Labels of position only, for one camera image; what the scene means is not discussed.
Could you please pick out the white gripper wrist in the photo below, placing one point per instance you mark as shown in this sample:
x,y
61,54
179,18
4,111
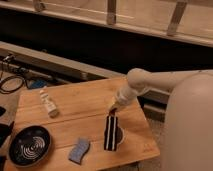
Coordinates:
x,y
124,96

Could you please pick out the dark red pepper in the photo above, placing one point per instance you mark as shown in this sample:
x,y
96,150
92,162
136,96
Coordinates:
x,y
112,112

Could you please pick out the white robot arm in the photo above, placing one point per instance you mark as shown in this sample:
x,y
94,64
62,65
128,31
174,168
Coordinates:
x,y
188,127

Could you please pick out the black white striped cloth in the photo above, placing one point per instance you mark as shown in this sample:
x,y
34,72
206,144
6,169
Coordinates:
x,y
110,134

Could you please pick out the white cup under cloth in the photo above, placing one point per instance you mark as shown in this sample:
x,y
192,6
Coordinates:
x,y
120,135

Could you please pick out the blue sponge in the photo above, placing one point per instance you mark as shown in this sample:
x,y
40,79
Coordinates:
x,y
80,149

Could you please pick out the white tube bottle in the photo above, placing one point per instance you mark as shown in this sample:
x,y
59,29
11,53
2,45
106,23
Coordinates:
x,y
49,104

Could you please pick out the blue object on floor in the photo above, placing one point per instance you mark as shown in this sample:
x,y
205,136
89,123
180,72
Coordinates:
x,y
38,84

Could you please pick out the black bowl with spiral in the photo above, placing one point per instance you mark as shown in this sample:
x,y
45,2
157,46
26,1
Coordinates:
x,y
29,146

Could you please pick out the black object at left edge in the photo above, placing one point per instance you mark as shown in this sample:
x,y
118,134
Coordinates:
x,y
5,130

